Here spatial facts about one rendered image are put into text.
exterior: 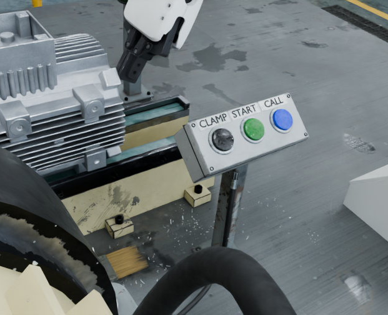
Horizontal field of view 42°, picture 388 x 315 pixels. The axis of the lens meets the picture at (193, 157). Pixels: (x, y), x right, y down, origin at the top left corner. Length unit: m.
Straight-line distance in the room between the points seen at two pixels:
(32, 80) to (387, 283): 0.62
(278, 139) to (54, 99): 0.30
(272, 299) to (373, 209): 0.77
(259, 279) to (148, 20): 0.53
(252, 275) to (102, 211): 0.65
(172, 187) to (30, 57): 0.36
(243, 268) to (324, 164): 0.88
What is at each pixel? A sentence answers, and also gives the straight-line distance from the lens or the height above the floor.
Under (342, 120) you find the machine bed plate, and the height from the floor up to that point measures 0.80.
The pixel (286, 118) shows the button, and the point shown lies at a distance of 0.68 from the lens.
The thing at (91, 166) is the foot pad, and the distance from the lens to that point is 0.74.
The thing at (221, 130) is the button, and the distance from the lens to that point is 0.62.
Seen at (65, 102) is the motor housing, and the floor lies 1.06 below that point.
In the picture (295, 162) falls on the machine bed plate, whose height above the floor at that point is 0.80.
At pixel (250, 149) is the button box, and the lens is 0.64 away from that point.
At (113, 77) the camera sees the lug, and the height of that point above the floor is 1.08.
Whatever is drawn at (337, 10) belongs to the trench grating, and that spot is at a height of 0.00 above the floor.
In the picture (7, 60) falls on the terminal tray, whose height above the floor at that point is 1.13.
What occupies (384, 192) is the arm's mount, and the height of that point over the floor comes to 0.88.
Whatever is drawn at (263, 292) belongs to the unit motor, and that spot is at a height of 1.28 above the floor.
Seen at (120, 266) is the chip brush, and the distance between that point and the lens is 0.81.
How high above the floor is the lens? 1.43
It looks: 38 degrees down
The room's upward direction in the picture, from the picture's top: 6 degrees clockwise
